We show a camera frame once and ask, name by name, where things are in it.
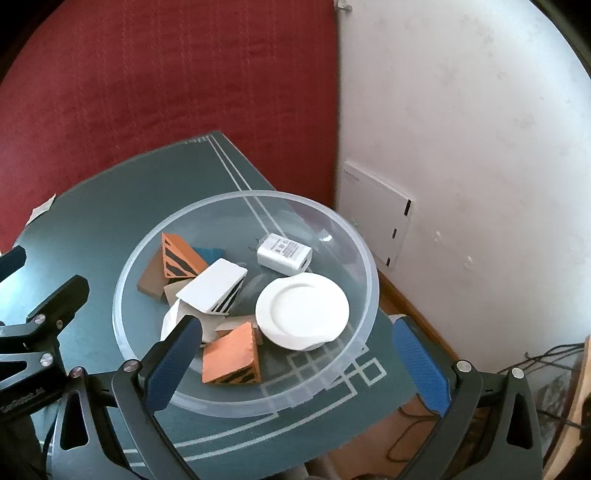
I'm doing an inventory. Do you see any brown wooden block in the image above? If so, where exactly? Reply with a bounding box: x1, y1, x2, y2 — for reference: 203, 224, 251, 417
137, 251, 169, 303

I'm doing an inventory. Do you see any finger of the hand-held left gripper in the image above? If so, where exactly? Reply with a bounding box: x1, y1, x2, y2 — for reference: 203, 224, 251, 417
0, 246, 27, 282
0, 275, 90, 370

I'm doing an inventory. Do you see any clear plastic bowl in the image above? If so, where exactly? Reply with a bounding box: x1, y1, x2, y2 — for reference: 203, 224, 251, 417
112, 189, 380, 418

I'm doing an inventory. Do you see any white charger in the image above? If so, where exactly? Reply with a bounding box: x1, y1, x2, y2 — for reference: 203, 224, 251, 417
252, 233, 313, 277

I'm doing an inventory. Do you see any wooden furniture edge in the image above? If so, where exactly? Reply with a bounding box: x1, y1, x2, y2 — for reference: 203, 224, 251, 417
561, 335, 591, 462

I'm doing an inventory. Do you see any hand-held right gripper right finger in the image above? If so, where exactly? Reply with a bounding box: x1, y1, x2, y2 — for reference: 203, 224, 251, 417
392, 316, 543, 480

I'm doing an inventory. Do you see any blue wooden wedge block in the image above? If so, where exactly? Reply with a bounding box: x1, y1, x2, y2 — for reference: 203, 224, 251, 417
191, 246, 225, 267

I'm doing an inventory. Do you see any orange striped triangular block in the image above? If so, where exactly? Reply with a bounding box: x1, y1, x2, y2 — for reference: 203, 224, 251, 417
202, 322, 262, 385
161, 233, 209, 280

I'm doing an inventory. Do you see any beige rectangular wooden block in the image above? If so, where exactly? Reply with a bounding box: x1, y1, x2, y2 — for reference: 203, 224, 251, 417
164, 281, 192, 305

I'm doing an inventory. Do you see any white paper sheet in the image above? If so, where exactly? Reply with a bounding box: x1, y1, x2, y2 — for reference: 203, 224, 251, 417
28, 194, 57, 227

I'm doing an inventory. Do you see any white ceramic plate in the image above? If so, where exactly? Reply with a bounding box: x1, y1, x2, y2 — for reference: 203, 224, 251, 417
255, 272, 350, 352

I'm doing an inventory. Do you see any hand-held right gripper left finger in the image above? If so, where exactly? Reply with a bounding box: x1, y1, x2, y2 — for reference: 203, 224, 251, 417
46, 315, 204, 480

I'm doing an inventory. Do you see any white block with black stripes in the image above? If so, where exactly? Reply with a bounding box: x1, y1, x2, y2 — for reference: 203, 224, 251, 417
175, 258, 249, 318

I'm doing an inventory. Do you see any black cable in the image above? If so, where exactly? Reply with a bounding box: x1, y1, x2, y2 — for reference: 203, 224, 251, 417
496, 344, 585, 430
387, 406, 439, 462

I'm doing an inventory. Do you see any white wall panel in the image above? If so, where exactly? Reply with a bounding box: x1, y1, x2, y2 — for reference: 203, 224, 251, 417
337, 159, 414, 269

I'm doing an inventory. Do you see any plain white wooden block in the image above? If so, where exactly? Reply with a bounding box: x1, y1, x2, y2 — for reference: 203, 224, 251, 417
160, 299, 227, 344

